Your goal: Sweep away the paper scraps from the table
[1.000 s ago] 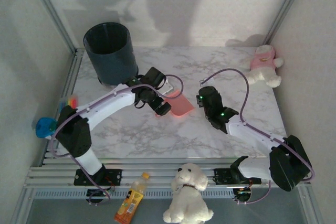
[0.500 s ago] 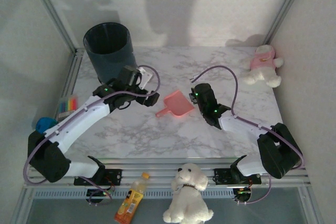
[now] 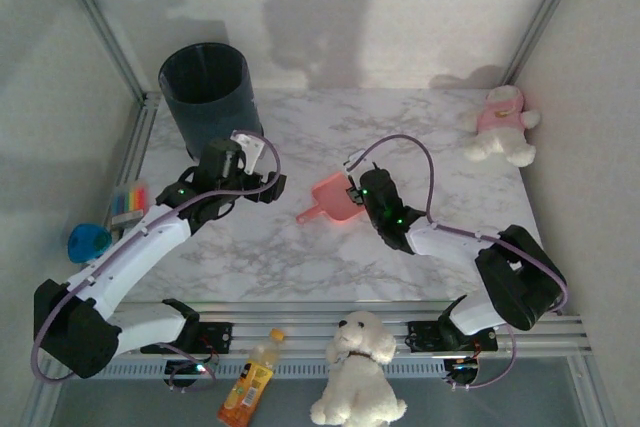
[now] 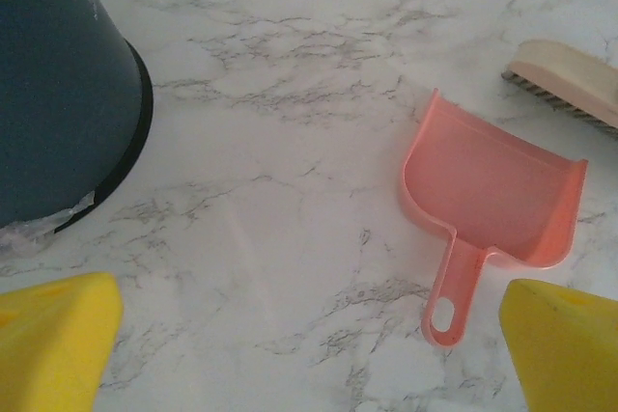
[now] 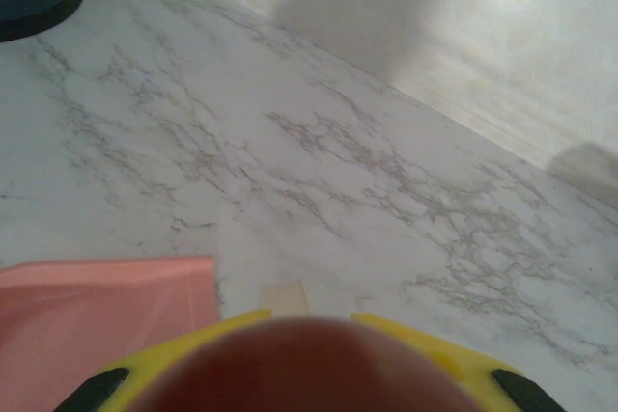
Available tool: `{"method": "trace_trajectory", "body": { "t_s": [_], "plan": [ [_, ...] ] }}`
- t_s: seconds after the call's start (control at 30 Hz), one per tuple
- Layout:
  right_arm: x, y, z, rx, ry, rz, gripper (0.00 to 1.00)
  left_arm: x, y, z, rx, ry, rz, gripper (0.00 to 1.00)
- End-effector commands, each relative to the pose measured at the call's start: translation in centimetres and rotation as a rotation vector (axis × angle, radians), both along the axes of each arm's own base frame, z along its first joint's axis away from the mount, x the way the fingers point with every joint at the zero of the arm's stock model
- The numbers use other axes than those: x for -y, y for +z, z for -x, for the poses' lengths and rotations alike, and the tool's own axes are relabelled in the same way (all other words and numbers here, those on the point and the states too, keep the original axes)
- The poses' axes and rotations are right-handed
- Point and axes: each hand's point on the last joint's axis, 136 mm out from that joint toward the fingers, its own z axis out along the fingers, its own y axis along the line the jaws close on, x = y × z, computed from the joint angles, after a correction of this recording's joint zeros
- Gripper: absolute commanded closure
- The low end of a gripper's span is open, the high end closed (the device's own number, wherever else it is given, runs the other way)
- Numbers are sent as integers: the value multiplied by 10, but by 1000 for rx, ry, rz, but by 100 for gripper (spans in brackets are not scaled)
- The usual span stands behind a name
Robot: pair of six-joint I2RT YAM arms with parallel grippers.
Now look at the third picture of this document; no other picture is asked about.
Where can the pack of coloured markers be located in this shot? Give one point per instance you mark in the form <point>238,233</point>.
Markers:
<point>131,199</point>

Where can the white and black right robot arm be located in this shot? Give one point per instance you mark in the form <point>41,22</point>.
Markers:
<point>450,242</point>

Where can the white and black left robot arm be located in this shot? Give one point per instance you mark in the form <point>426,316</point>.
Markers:
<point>135,252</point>

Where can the white plush dog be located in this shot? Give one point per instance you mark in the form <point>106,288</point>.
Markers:
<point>357,377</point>

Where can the orange juice bottle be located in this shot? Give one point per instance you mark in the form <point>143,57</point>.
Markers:
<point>250,382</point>

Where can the blue round plastic object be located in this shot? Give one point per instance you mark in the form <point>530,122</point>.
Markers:
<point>87,243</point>

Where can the dark round waste bin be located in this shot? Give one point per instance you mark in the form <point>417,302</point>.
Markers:
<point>210,97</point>

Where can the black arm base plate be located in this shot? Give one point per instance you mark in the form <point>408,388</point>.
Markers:
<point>217,337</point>
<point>420,337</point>

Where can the white plush toy pink shirt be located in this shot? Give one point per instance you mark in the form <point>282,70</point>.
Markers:
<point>500,119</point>

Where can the aluminium front frame rails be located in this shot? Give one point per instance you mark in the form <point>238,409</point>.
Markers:
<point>300,319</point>

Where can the black base electronics module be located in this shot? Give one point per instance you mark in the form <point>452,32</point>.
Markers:
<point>462,372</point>
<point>180,372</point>

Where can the aluminium upright post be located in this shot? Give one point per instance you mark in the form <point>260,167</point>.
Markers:
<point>98,22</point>
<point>546,14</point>

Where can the pink plastic dustpan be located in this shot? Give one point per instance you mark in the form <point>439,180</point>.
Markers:
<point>332,199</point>

